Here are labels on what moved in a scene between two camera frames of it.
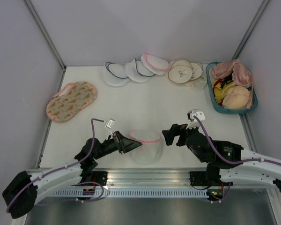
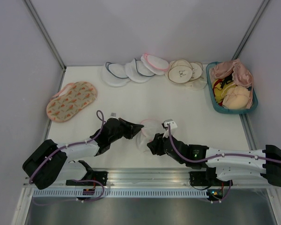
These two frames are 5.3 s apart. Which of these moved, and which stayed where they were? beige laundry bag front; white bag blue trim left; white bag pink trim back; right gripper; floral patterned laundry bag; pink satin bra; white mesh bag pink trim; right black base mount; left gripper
Moved: left gripper; right gripper; white mesh bag pink trim
Stayed: right black base mount; pink satin bra; beige laundry bag front; floral patterned laundry bag; white bag pink trim back; white bag blue trim left
